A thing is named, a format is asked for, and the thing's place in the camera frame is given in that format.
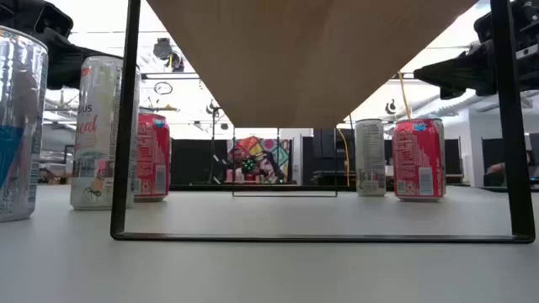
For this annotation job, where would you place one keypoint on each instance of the black partition panel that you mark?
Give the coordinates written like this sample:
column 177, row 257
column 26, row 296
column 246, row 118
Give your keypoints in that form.
column 193, row 162

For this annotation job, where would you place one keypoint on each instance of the black hanging hook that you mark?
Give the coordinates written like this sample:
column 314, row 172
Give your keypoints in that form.
column 391, row 107

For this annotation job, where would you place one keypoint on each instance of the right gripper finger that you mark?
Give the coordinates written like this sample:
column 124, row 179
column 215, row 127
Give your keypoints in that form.
column 463, row 71

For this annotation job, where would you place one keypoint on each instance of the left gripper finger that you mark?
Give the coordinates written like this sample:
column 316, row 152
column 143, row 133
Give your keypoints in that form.
column 63, row 63

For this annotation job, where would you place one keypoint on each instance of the colourful patchwork painting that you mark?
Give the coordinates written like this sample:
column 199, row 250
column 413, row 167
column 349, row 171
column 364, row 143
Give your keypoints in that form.
column 269, row 147

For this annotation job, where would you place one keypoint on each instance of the dark cabinet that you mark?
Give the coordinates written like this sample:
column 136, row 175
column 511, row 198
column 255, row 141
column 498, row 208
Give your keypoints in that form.
column 324, row 151

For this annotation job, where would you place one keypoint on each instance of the silver blue Red Bull can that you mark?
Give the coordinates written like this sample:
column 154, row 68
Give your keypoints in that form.
column 21, row 126

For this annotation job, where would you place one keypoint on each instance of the red soda can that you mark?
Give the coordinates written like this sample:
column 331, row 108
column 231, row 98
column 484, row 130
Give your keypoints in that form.
column 419, row 160
column 153, row 160

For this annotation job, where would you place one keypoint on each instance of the white tall can black lid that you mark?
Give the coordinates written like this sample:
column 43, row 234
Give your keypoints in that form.
column 370, row 155
column 94, row 126

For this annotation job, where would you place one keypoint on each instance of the black light stand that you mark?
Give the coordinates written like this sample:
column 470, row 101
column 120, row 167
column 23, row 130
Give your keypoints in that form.
column 214, row 126

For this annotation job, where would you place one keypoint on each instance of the background black robot arm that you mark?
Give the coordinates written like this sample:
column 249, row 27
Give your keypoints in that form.
column 249, row 165

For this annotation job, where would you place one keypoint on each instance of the wooden shelf black metal legs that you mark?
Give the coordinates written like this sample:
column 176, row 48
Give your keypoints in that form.
column 295, row 63

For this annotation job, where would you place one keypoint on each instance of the black mounted camera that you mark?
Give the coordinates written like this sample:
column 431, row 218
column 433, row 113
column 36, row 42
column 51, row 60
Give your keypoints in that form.
column 163, row 48

